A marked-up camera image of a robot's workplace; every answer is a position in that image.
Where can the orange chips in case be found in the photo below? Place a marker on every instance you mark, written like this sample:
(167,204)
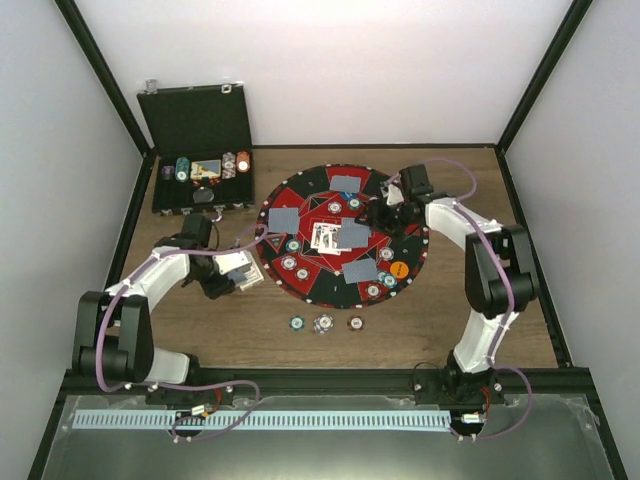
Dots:
(243,161)

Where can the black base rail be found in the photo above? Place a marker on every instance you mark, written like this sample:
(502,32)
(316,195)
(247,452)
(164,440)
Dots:
(425,386)

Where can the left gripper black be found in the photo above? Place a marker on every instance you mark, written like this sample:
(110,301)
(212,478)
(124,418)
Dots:
(214,290)

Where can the purple chip stack in case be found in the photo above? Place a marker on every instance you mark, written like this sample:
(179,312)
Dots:
(167,173)

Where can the blue card seat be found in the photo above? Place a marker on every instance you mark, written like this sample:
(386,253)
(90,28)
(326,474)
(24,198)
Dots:
(358,271)
(283,220)
(345,183)

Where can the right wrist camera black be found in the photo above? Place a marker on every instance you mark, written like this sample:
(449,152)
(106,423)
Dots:
(415,181)

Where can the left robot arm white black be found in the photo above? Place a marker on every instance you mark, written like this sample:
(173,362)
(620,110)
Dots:
(113,338)

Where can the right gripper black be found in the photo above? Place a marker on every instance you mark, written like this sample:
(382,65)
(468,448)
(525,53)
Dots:
(377,217)

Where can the card deck in case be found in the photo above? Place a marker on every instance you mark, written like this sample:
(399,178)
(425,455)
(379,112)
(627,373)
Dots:
(205,169)

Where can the brown poker chip stack table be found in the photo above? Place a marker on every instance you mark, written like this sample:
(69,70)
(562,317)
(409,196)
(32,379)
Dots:
(355,323)

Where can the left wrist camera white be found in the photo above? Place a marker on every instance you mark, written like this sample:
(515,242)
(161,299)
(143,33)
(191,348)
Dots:
(232,261)

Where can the blue white chips in case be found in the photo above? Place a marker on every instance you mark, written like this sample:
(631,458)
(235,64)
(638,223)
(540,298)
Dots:
(228,165)

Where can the green chip stack in case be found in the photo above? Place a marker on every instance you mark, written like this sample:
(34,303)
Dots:
(182,169)

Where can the white card box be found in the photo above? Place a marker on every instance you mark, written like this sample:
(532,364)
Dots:
(250,278)

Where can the clear dealer button in case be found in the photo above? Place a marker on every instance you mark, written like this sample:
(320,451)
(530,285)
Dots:
(203,195)

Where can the face up community cards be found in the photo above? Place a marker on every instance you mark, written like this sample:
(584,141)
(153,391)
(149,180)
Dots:
(325,238)

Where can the blue card bottom seat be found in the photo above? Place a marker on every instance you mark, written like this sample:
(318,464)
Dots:
(358,271)

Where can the green poker chip stack table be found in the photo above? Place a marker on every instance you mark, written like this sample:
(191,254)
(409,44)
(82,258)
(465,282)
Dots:
(297,323)

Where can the metal sheet front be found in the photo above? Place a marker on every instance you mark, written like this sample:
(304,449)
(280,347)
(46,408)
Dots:
(547,437)

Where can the triangular all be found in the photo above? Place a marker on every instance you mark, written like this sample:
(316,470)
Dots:
(276,244)

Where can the round red black poker mat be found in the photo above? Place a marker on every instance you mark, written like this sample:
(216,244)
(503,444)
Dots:
(309,192)

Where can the orange round button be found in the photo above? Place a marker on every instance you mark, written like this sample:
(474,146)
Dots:
(399,269)

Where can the light blue slotted cable duct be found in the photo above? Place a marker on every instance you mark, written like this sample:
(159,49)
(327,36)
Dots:
(401,420)

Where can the black aluminium frame post right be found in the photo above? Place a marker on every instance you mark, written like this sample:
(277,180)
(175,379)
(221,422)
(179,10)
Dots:
(560,41)

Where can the black poker case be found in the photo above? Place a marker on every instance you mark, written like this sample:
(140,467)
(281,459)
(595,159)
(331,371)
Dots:
(199,123)

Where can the blue card top seat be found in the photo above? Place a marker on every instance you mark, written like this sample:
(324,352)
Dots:
(345,183)

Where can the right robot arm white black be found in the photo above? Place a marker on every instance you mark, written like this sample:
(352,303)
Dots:
(500,278)

